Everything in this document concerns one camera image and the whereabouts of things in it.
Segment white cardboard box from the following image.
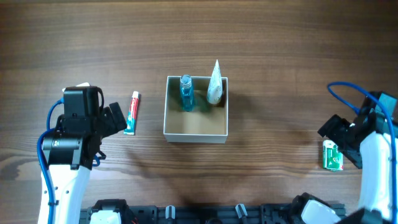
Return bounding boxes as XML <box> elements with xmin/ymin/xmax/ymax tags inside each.
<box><xmin>163</xmin><ymin>76</ymin><xmax>229</xmax><ymax>144</ymax></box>

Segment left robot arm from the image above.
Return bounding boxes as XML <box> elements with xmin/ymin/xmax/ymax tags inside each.
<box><xmin>37</xmin><ymin>86</ymin><xmax>127</xmax><ymax>223</ymax></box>

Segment red teal toothpaste tube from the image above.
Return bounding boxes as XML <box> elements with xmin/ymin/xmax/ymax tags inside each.
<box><xmin>124</xmin><ymin>91</ymin><xmax>139</xmax><ymax>136</ymax></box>

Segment blue mouthwash bottle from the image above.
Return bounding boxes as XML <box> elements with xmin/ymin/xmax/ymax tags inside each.
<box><xmin>180</xmin><ymin>75</ymin><xmax>195</xmax><ymax>111</ymax></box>

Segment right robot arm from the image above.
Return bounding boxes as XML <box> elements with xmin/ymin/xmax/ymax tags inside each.
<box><xmin>288</xmin><ymin>91</ymin><xmax>397</xmax><ymax>223</ymax></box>

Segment green white soap box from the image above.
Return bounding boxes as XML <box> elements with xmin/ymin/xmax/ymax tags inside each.
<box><xmin>323</xmin><ymin>139</ymin><xmax>343</xmax><ymax>172</ymax></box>

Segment white lotion tube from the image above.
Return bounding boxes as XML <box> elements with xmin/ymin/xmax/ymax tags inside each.
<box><xmin>206</xmin><ymin>60</ymin><xmax>223</xmax><ymax>105</ymax></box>

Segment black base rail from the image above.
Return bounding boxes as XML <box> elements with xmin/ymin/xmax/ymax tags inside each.
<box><xmin>79</xmin><ymin>198</ymin><xmax>348</xmax><ymax>224</ymax></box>

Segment left blue cable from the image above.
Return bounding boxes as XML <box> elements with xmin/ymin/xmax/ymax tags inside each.
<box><xmin>36</xmin><ymin>98</ymin><xmax>102</xmax><ymax>224</ymax></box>

